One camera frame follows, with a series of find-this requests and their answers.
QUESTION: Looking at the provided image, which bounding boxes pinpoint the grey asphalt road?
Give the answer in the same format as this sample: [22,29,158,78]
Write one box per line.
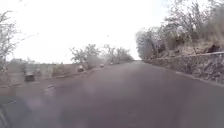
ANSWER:
[0,60,224,128]

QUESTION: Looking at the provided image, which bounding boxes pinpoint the bare tree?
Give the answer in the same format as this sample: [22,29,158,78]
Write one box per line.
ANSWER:
[0,9,22,73]

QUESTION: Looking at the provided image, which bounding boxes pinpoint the row of bare trees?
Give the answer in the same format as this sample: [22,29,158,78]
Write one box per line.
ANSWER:
[69,43,135,69]
[134,0,224,61]

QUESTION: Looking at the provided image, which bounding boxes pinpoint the rough stone wall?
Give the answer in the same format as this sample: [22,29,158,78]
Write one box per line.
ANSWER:
[143,51,224,85]

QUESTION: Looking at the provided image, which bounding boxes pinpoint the brown dirt slope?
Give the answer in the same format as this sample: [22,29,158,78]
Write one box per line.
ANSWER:
[159,35,224,58]

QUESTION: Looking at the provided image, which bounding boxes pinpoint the brown dirt verge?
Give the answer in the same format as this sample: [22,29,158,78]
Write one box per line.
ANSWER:
[0,63,103,90]

